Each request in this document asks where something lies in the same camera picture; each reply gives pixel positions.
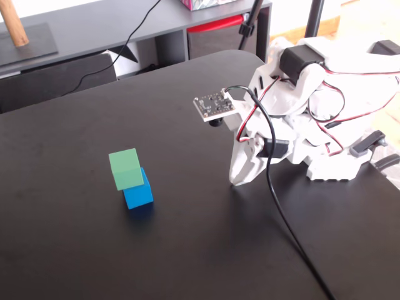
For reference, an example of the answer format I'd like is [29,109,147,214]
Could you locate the green cube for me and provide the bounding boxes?
[108,147,144,191]

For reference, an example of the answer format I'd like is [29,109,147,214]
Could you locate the red flat item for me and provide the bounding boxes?
[186,14,253,34]

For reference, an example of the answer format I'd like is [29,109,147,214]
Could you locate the blue cube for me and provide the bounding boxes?
[122,167,154,210]

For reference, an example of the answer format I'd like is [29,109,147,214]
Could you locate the dark fabric storage box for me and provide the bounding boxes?
[187,22,259,61]
[0,52,118,114]

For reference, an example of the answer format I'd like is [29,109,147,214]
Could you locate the black tripod leg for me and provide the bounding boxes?
[237,0,265,51]

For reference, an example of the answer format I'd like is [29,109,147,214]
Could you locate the red black servo wire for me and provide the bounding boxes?
[236,76,281,143]
[307,79,346,123]

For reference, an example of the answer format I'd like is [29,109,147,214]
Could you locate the grey shelf unit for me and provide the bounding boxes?
[0,0,273,81]

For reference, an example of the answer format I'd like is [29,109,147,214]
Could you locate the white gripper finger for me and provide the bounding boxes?
[229,137,251,185]
[232,139,270,188]

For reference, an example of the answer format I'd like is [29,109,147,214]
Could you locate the wooden rod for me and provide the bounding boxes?
[0,0,29,48]

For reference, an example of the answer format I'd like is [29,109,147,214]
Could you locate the colourful patterned box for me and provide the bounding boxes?
[178,0,234,13]

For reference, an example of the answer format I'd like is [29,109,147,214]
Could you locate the black stand pole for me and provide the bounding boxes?
[304,0,326,39]

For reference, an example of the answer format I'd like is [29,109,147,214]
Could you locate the thin black power cable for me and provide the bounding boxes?
[61,0,162,98]

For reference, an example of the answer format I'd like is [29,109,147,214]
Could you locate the black camera cable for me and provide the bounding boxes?
[223,86,338,300]

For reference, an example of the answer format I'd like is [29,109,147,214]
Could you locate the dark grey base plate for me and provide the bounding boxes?
[0,22,59,67]

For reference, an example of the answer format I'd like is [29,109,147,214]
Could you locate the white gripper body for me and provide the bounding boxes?
[224,90,297,166]

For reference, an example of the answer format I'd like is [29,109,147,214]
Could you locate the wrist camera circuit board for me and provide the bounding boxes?
[192,88,238,128]

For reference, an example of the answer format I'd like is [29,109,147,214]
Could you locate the grey black table clamp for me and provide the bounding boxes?
[373,154,400,171]
[349,130,389,158]

